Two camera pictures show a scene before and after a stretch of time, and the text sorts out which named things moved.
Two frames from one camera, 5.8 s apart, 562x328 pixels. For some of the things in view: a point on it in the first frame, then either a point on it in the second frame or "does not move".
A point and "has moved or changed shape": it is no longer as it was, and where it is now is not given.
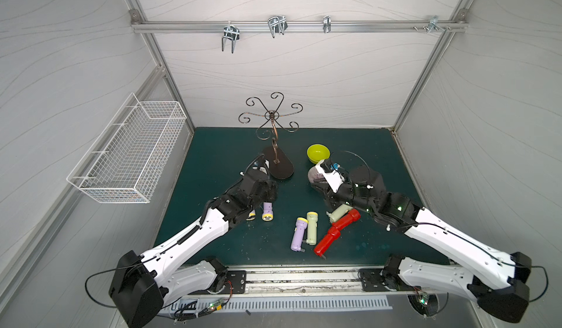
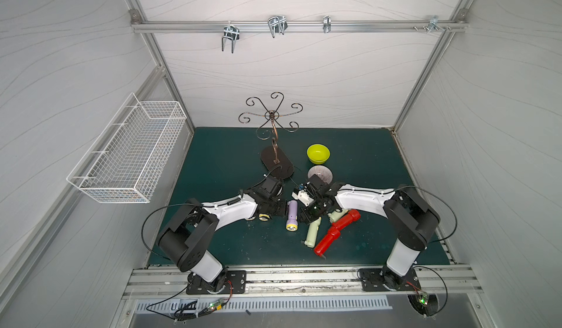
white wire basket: (123, 159) does not move
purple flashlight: (267, 214) has moved or changed shape
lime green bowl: (317, 153) does not move
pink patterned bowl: (314, 174) does not move
